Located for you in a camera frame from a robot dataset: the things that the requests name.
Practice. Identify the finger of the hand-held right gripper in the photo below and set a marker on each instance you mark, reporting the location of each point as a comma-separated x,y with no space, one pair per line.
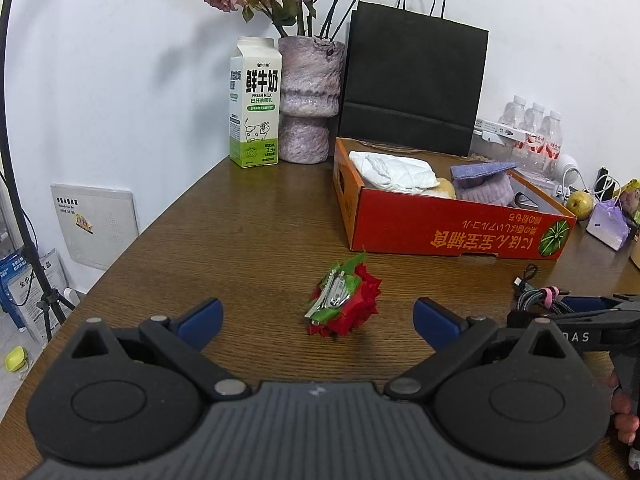
595,305
590,322

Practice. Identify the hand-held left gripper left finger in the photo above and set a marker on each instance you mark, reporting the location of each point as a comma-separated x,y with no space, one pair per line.
200,325

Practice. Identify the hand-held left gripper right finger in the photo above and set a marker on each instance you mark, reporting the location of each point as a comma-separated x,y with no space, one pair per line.
435,325

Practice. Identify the red flower hair clip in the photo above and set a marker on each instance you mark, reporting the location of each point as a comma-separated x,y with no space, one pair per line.
345,300

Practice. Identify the red cardboard box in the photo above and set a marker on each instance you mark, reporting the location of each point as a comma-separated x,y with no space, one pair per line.
425,225

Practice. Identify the yellow and white plush sheep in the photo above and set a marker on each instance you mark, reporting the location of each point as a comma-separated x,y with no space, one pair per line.
444,189

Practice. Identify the purple fluffy headband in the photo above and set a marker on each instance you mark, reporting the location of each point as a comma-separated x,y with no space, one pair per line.
487,192

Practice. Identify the white cloth bag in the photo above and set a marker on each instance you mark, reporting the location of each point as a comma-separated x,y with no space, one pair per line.
395,170

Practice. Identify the purple knitted pouch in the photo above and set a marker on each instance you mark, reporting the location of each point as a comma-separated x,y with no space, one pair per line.
480,171

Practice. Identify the person's right hand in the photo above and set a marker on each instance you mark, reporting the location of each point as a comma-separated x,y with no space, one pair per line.
627,415

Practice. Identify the purple tissue pack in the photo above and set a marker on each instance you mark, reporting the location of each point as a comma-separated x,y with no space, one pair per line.
607,225

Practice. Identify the green apple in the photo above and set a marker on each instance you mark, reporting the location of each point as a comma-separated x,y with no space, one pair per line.
580,205

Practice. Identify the yellow green packet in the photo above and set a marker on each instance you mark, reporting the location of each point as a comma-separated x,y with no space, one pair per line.
629,200

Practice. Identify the black charger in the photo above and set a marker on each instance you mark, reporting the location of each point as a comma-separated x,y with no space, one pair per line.
604,180

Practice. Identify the white round desk gadget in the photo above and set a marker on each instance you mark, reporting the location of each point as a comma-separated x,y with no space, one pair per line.
566,165

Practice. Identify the clear water bottle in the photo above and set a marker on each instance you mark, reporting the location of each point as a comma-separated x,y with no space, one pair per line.
533,119
512,112
551,135

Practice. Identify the blue and white bag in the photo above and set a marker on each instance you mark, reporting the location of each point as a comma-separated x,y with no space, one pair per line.
20,290

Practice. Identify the yellow-green small case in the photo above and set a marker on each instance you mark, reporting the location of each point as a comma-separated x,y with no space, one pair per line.
15,359

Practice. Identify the flat white box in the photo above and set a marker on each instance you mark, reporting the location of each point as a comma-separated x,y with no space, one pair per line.
502,131

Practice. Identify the green and white milk carton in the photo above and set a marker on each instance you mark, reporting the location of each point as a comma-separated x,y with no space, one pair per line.
255,110

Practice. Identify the black paper bag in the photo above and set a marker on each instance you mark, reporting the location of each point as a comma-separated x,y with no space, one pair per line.
415,75

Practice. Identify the black light stand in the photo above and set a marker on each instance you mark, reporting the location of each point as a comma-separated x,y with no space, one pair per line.
10,160

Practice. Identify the purple mottled vase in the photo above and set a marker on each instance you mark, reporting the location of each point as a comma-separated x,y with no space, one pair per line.
310,90

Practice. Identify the white wall panel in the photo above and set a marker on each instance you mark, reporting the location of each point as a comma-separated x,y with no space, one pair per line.
95,225

